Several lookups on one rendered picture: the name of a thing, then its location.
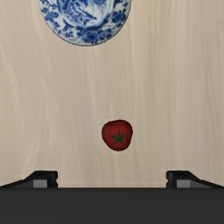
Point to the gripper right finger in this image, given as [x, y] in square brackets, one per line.
[179, 176]

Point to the red tomato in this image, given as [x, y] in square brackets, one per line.
[117, 135]

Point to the blue and white plate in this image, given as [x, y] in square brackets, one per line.
[86, 20]

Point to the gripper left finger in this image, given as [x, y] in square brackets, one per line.
[43, 177]

